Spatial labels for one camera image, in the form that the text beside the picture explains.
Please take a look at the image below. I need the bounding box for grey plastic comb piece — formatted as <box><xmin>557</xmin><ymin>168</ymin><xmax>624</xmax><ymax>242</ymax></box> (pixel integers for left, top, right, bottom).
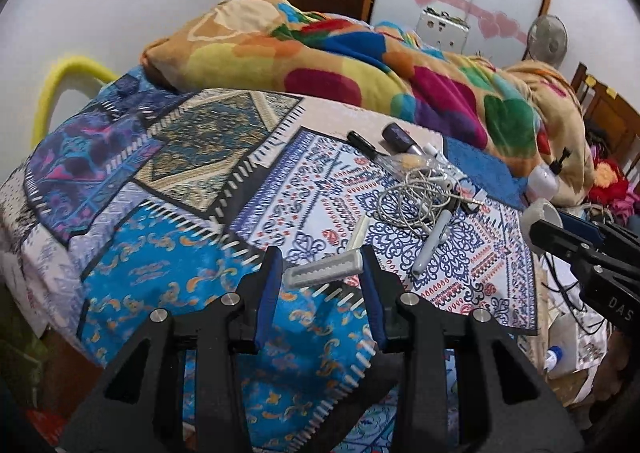
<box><xmin>282</xmin><ymin>249</ymin><xmax>363</xmax><ymax>289</ymax></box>

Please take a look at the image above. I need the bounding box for small white stick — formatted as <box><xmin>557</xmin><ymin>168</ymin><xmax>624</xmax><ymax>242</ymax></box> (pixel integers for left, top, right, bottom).
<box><xmin>347</xmin><ymin>215</ymin><xmax>371</xmax><ymax>251</ymax></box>

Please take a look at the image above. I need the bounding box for white tape roll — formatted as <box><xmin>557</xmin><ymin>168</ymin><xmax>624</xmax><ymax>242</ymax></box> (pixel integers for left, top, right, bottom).
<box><xmin>520</xmin><ymin>199</ymin><xmax>563</xmax><ymax>256</ymax></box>

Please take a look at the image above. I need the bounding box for white marker pen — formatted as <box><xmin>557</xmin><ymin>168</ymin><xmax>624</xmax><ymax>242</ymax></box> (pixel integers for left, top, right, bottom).
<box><xmin>411</xmin><ymin>210</ymin><xmax>452</xmax><ymax>277</ymax></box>

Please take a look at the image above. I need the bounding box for white earphone cable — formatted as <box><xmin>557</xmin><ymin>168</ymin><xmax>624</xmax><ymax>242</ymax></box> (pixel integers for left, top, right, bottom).
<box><xmin>373</xmin><ymin>167</ymin><xmax>484</xmax><ymax>237</ymax></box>

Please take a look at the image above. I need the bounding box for clear bag with rubber bands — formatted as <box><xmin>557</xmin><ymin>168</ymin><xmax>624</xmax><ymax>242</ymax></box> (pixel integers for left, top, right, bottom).
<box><xmin>381</xmin><ymin>153</ymin><xmax>438</xmax><ymax>181</ymax></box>

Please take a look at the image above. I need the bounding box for red plush toy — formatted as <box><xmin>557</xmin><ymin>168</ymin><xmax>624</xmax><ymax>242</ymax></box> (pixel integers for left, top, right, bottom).
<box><xmin>587</xmin><ymin>158</ymin><xmax>639</xmax><ymax>217</ymax></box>

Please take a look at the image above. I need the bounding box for white plastic water bottle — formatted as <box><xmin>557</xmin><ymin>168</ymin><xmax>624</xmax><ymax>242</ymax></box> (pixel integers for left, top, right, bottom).
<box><xmin>544</xmin><ymin>345</ymin><xmax>577</xmax><ymax>376</ymax></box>

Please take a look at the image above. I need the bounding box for white pump lotion bottle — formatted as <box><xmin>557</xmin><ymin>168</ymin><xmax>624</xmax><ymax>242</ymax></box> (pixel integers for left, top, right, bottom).
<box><xmin>525</xmin><ymin>148</ymin><xmax>572</xmax><ymax>204</ymax></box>

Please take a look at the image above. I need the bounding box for wooden bed headboard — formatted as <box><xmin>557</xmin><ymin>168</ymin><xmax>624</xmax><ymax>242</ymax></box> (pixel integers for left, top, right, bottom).
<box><xmin>570</xmin><ymin>63</ymin><xmax>639</xmax><ymax>177</ymax></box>

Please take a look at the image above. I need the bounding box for patchwork patterned bedspread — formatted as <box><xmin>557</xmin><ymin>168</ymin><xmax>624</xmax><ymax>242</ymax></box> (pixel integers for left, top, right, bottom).
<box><xmin>0</xmin><ymin>64</ymin><xmax>544</xmax><ymax>453</ymax></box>

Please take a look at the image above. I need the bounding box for colourful hearts fleece blanket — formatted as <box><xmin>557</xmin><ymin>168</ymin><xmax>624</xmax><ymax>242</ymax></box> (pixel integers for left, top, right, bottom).
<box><xmin>141</xmin><ymin>0</ymin><xmax>594</xmax><ymax>206</ymax></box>

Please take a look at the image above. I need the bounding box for white standing fan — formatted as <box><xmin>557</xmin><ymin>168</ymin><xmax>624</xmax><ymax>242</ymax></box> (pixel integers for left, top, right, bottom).
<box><xmin>524</xmin><ymin>14</ymin><xmax>568</xmax><ymax>69</ymax></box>

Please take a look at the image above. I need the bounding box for white box appliance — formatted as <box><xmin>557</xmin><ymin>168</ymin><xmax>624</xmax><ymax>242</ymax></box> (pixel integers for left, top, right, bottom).
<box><xmin>416</xmin><ymin>7</ymin><xmax>470</xmax><ymax>54</ymax></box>

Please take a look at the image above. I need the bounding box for yellow padded bed rail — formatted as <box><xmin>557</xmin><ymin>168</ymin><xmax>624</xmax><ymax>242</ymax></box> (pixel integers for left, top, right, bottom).
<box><xmin>30</xmin><ymin>54</ymin><xmax>117</xmax><ymax>149</ymax></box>

